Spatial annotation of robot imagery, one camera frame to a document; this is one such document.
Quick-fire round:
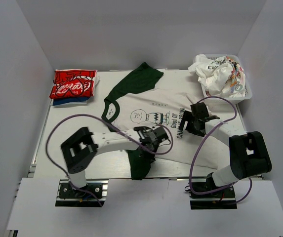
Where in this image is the green and white t shirt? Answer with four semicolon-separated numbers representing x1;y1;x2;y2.
101;63;223;169

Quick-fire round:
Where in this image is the white colourful print t shirt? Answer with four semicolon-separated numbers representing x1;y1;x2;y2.
187;54;247;98

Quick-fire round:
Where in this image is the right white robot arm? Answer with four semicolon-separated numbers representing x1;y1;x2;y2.
179;102;272;197

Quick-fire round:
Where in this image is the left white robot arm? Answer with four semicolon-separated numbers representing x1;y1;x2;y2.
60;126;168;197

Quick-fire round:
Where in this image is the folded white shirt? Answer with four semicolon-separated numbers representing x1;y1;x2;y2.
92;75;100;96

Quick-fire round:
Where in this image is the folded blue shirt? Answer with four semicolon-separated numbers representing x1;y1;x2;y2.
51;96;90;106

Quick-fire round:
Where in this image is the folded red coca-cola shirt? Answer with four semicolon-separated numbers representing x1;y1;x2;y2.
49;69;98;99

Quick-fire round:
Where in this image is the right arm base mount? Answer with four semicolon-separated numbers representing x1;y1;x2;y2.
184;175;237;210

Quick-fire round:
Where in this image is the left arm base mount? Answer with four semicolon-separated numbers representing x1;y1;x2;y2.
55;180;108;207

